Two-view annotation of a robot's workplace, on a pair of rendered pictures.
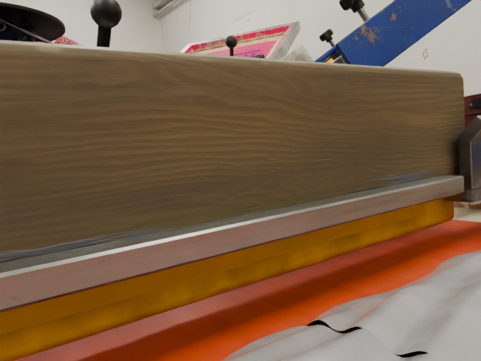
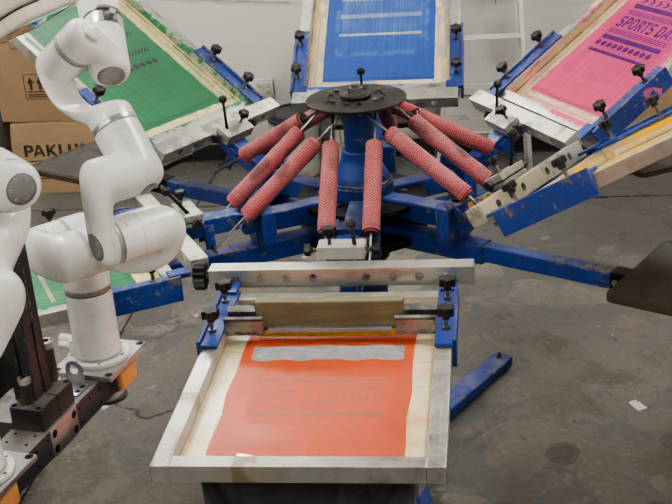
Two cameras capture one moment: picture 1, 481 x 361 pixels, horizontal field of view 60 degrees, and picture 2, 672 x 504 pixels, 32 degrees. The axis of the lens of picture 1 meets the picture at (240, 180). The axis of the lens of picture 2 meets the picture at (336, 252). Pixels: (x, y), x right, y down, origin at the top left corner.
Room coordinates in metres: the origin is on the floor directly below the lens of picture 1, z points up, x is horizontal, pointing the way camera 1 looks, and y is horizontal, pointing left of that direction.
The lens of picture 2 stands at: (-1.67, -1.76, 2.28)
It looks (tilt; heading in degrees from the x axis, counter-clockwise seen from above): 23 degrees down; 43
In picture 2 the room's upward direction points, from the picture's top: 4 degrees counter-clockwise
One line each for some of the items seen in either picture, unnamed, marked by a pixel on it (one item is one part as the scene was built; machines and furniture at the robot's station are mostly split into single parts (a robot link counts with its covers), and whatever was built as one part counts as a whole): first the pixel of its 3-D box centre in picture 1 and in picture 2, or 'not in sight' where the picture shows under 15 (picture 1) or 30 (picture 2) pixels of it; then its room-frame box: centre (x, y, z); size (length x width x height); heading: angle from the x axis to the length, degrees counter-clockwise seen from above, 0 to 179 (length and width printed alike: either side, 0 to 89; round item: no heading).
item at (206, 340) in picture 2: not in sight; (220, 326); (0.05, 0.25, 0.98); 0.30 x 0.05 x 0.07; 35
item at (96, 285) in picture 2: not in sight; (77, 253); (-0.42, 0.11, 1.37); 0.13 x 0.10 x 0.16; 172
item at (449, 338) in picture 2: not in sight; (447, 323); (0.37, -0.21, 0.98); 0.30 x 0.05 x 0.07; 35
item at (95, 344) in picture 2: not in sight; (87, 322); (-0.41, 0.13, 1.21); 0.16 x 0.13 x 0.15; 113
